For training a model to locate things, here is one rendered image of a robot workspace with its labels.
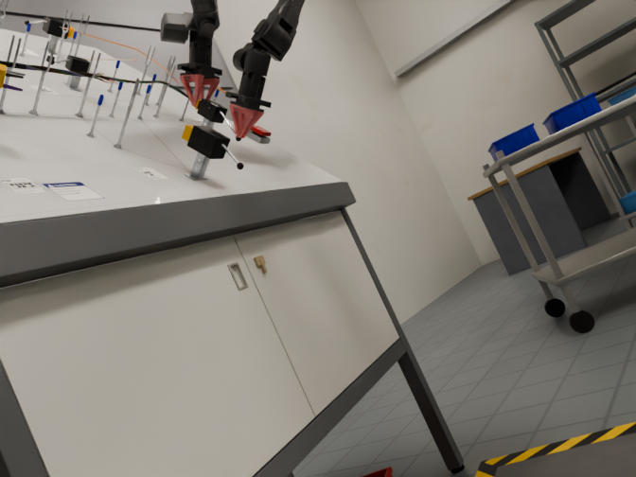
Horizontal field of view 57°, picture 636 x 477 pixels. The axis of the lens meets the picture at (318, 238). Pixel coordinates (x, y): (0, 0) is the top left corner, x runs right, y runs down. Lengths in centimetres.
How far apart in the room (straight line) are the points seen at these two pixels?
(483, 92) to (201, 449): 622
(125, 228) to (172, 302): 15
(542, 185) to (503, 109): 196
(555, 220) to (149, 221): 433
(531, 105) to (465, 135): 78
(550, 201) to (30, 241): 453
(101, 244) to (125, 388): 20
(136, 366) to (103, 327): 7
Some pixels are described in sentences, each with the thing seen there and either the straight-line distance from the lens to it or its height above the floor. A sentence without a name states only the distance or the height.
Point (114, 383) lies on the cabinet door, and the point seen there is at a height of 63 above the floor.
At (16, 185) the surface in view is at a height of 94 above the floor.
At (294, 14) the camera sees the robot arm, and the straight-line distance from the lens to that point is 151.
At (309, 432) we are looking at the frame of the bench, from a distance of 118.
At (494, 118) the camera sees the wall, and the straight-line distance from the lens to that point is 686.
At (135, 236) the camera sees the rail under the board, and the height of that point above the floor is 82.
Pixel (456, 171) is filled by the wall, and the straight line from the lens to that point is 703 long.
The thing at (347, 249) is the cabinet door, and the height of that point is 69.
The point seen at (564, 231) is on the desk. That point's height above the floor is 18.
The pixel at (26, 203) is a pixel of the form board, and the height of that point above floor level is 90.
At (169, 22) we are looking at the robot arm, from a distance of 156.
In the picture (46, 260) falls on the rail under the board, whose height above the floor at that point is 81.
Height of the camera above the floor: 64
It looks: 4 degrees up
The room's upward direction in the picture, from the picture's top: 25 degrees counter-clockwise
